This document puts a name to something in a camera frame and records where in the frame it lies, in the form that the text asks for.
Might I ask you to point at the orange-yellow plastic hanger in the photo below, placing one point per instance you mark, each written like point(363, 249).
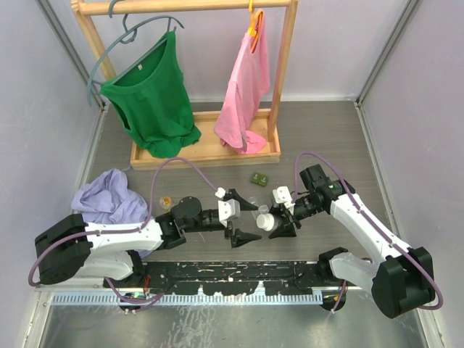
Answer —
point(255, 25)

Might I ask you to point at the green t-shirt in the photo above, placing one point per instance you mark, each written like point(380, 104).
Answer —
point(152, 103)

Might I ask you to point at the wooden clothes rack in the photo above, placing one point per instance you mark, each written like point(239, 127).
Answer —
point(208, 152)

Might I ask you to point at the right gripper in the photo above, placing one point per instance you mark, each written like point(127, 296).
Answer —
point(286, 228)

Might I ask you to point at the lavender cloth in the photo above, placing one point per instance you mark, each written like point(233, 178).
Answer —
point(108, 200)

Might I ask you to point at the grey-blue plastic hanger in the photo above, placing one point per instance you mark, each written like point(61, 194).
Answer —
point(128, 37)

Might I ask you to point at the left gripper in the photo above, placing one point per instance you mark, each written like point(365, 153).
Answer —
point(239, 237)

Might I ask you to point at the white pill bottle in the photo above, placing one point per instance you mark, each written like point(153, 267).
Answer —
point(268, 222)

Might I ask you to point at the green pill box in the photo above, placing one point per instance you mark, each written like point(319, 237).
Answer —
point(259, 179)

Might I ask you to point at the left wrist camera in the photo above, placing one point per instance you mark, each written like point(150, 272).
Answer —
point(227, 210)

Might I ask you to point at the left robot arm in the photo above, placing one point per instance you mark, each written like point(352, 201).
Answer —
point(73, 248)

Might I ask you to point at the clear bottle with orange pills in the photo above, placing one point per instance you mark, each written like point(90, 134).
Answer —
point(166, 203)

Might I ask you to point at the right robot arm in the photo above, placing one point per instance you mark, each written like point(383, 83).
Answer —
point(397, 276)

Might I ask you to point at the clear pill box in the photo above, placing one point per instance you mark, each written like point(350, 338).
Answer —
point(261, 208)

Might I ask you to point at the pink t-shirt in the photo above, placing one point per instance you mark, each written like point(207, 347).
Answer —
point(249, 82)

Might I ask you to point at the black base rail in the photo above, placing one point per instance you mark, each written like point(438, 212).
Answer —
point(287, 279)

